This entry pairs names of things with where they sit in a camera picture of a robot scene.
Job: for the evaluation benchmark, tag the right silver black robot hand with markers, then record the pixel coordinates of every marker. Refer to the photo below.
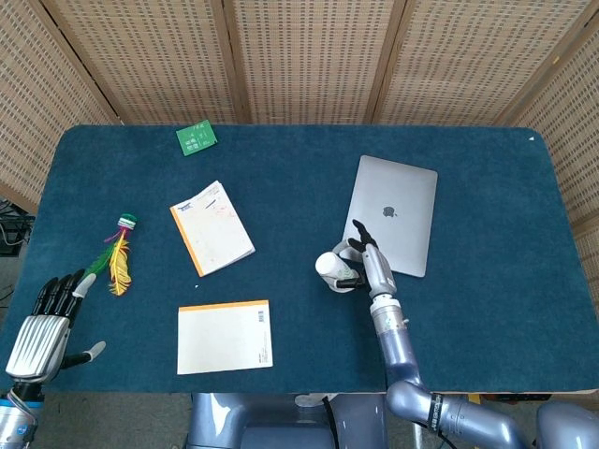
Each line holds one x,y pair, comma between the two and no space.
378,271

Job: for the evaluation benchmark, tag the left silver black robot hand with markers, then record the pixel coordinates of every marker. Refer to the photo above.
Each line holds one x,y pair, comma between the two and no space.
39,346

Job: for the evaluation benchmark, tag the white paper cup green print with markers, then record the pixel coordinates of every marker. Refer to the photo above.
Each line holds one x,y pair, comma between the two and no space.
328,265

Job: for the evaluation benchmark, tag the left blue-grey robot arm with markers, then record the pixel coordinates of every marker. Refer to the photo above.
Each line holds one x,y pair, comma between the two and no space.
16,416

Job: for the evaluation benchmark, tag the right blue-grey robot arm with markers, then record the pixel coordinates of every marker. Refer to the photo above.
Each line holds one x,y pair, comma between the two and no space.
398,355

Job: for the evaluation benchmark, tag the grey closed laptop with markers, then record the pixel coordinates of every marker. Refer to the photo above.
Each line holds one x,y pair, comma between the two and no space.
398,192

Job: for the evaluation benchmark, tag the colourful feather shuttlecock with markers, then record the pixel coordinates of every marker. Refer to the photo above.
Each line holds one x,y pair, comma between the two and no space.
121,264

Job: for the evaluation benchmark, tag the blue felt table cover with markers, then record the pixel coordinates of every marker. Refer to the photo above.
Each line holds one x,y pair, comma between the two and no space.
290,187

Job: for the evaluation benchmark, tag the worn notebook orange spine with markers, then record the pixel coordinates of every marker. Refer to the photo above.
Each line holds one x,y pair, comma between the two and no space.
213,229

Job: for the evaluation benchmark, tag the large notepad orange strip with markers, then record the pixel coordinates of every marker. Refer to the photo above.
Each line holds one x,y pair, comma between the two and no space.
220,339

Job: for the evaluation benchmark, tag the blue-grey robot torso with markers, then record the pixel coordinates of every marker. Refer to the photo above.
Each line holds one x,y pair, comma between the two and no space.
281,425

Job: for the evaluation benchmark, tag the green printed card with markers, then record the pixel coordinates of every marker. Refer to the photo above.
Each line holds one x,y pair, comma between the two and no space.
196,138

